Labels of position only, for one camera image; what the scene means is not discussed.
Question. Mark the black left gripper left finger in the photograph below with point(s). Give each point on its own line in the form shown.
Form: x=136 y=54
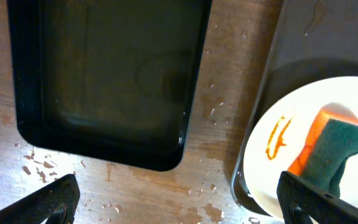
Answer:
x=54 y=203

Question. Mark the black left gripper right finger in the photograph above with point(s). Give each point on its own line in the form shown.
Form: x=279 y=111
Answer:
x=302 y=202

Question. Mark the cream white plate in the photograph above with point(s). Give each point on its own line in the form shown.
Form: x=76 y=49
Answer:
x=287 y=134

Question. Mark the green and orange sponge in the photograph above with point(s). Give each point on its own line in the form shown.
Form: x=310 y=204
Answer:
x=331 y=140

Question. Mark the black rectangular water tray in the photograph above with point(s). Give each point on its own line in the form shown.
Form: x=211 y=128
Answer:
x=109 y=79

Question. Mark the dark brown serving tray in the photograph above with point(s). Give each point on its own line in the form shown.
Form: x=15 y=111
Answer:
x=313 y=40

